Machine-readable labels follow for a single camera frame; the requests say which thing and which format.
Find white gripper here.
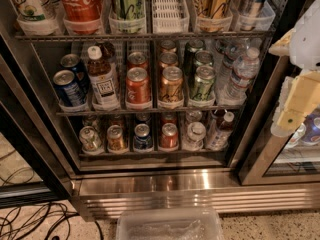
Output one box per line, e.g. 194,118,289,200
268,28,320,139

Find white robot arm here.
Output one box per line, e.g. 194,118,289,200
269,0,320,137

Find top shelf silver can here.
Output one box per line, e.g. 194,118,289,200
233,0,266,31

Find glass fridge door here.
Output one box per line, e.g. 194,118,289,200
237,55,320,185

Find top shelf gold can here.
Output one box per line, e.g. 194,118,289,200
193,0,230,32

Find bottom shelf clear bottle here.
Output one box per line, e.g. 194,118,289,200
182,122,206,151

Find front gold can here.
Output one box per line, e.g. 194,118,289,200
159,66,183,103

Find bottom shelf red can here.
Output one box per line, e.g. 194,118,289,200
160,123,178,148

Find front red cola can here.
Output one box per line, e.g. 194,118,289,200
126,67,151,104

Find bottom shelf blue can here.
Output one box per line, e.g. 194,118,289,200
134,124,153,150

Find stainless steel fridge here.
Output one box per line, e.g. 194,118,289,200
0,0,320,220

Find bottom shelf orange can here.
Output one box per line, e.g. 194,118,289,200
107,125,127,151

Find bottom shelf white can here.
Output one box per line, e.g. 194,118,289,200
79,126,102,152

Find top shelf red cola can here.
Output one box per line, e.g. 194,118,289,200
62,0,104,35

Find front blue can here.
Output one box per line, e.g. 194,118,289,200
53,70,85,107

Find rear blue can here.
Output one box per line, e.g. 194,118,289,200
60,54,90,94

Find top shelf white green can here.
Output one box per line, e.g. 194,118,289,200
12,0,56,21

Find front water bottle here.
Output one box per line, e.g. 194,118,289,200
226,47,260,99

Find water bottle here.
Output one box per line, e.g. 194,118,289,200
226,47,260,99
215,38,249,86

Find rear water bottle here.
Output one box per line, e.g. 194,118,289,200
215,38,249,86

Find empty white plastic tray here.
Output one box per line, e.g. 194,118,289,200
152,0,190,34

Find rear iced tea bottle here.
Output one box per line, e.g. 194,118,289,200
96,41,119,81

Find iced tea bottle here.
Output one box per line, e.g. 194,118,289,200
96,41,119,81
87,46,118,105

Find clear plastic bin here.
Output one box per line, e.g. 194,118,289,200
116,207,225,240

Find black floor cables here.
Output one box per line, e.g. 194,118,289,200
0,148,104,240

